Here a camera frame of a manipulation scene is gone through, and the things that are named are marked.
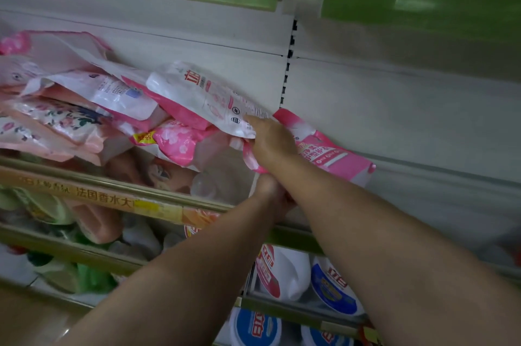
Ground green refill pouch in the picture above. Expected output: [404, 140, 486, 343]
[0, 187, 75, 226]

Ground white bottle red label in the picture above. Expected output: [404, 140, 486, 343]
[256, 244, 312, 302]

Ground person's left forearm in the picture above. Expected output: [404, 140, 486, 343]
[57, 192, 283, 346]

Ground green lower shelf rail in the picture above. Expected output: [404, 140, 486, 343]
[0, 223, 326, 278]

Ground white refill pouch red print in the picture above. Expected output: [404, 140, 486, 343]
[146, 61, 274, 139]

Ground slotted shelf upright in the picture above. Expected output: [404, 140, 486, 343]
[279, 19, 298, 110]

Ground pile of pink floral pouches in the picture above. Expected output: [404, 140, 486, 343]
[0, 30, 245, 173]

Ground person's right forearm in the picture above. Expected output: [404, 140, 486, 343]
[266, 150, 521, 346]

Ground peach refill pouch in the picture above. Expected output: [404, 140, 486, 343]
[67, 199, 124, 245]

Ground person's left hand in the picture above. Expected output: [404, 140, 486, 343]
[254, 175, 294, 223]

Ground pink detergent refill pouch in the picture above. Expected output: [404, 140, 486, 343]
[243, 109, 377, 188]

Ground green detergent bottle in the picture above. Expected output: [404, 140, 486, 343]
[34, 258, 119, 294]

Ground person's right hand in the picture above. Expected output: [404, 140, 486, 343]
[243, 115, 300, 174]

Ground white bottle blue label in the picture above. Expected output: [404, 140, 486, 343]
[229, 307, 282, 346]
[311, 256, 366, 316]

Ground shelf rail with orange label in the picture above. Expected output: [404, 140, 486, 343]
[0, 156, 233, 229]

